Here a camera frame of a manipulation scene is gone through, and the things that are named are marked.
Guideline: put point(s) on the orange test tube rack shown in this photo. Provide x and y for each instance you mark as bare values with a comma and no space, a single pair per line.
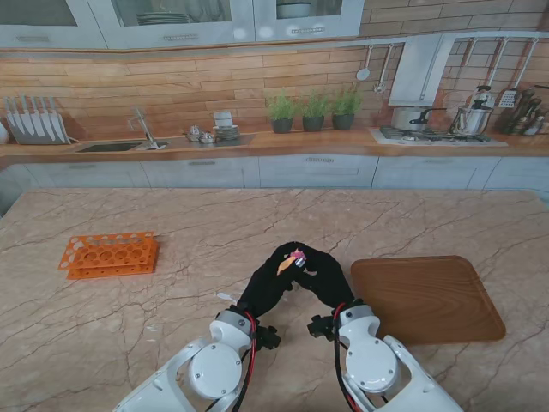
103,257

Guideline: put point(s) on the printed kitchen backdrop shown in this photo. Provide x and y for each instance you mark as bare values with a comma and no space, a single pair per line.
171,86

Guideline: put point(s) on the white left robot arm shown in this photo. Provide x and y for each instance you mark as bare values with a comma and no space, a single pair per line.
197,373

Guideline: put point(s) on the yellow microfibre cloth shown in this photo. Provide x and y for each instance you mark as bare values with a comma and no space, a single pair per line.
284,265

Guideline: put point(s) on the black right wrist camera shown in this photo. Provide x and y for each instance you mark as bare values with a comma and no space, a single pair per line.
321,328

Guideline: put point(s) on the brown wooden tray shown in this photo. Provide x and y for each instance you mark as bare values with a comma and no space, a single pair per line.
429,296

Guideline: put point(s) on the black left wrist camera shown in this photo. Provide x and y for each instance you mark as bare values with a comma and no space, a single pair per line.
269,338

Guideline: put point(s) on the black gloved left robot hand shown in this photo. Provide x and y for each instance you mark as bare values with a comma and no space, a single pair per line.
266,287

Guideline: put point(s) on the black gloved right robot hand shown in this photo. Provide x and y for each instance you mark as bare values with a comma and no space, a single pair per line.
326,279

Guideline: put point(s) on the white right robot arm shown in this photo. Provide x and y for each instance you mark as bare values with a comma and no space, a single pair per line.
377,365

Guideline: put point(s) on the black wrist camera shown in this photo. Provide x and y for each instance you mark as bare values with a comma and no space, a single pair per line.
269,338
321,328

